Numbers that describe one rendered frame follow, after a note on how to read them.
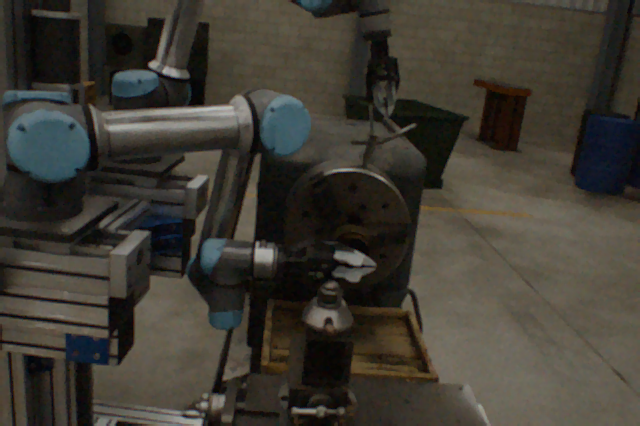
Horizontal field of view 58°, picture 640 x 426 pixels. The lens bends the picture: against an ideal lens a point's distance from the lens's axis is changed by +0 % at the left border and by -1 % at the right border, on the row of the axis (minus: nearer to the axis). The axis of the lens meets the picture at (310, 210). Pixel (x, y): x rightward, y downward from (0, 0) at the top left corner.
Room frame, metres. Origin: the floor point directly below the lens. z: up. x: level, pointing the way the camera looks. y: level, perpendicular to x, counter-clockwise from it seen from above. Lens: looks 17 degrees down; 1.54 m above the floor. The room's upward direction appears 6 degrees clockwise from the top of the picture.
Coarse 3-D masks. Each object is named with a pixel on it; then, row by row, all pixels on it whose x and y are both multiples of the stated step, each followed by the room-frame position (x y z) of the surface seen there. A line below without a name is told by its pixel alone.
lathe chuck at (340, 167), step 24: (336, 168) 1.38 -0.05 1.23; (360, 168) 1.39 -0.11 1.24; (312, 192) 1.36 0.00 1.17; (336, 192) 1.36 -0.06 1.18; (360, 192) 1.36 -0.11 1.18; (384, 192) 1.37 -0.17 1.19; (288, 216) 1.35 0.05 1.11; (312, 216) 1.36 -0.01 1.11; (360, 216) 1.36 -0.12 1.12; (384, 216) 1.37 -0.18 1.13; (408, 216) 1.37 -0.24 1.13; (288, 240) 1.35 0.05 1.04; (408, 240) 1.37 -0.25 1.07; (384, 264) 1.37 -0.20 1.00
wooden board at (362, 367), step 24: (288, 312) 1.29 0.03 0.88; (360, 312) 1.31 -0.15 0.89; (384, 312) 1.31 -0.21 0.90; (408, 312) 1.31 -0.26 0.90; (264, 336) 1.12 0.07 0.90; (288, 336) 1.17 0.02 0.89; (360, 336) 1.20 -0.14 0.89; (384, 336) 1.21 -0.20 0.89; (408, 336) 1.22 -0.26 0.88; (264, 360) 1.03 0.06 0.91; (288, 360) 1.07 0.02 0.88; (360, 360) 1.10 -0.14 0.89; (384, 360) 1.11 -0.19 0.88; (408, 360) 1.12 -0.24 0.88
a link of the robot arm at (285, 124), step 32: (256, 96) 1.13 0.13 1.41; (288, 96) 1.14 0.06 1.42; (32, 128) 0.89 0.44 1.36; (64, 128) 0.91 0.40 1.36; (96, 128) 0.95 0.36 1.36; (128, 128) 0.99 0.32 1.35; (160, 128) 1.01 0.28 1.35; (192, 128) 1.04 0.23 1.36; (224, 128) 1.07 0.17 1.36; (256, 128) 1.09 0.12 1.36; (288, 128) 1.11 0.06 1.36; (32, 160) 0.89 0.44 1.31; (64, 160) 0.91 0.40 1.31; (96, 160) 0.95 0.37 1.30
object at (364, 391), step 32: (256, 384) 0.86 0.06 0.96; (352, 384) 0.88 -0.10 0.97; (384, 384) 0.89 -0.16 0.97; (448, 384) 0.91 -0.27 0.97; (224, 416) 0.76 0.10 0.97; (256, 416) 0.78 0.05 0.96; (288, 416) 0.77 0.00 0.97; (384, 416) 0.80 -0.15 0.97; (416, 416) 0.80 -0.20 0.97; (448, 416) 0.81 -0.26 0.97; (480, 416) 0.82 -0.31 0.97
